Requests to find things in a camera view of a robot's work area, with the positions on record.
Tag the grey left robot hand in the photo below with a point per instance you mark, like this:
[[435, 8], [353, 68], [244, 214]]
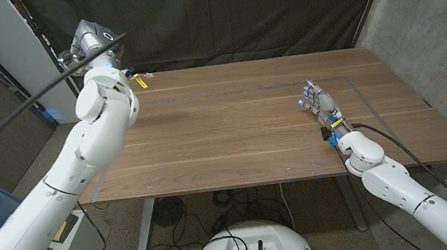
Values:
[[94, 40]]

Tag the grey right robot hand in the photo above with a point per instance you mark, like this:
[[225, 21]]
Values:
[[323, 104]]

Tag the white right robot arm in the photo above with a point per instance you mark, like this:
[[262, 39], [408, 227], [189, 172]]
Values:
[[392, 186]]

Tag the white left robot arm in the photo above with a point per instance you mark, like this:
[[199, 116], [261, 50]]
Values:
[[95, 134]]

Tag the black backdrop cloth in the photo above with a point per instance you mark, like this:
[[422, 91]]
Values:
[[204, 19]]

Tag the grey table leg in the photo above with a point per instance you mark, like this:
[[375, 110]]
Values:
[[356, 221]]

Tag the white robot torso base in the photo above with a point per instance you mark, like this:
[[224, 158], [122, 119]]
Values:
[[256, 234]]

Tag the black power adapter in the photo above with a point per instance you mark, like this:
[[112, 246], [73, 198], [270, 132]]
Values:
[[218, 224]]

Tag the black round floor fan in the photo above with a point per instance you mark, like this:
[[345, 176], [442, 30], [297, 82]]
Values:
[[166, 212]]

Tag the white table leg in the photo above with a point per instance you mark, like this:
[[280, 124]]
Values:
[[146, 224]]

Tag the yellow black foot pedal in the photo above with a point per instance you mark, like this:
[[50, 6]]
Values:
[[61, 231]]

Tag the white pedal platform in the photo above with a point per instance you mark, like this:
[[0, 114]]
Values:
[[90, 239]]

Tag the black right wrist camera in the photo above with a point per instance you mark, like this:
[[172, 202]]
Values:
[[326, 133]]

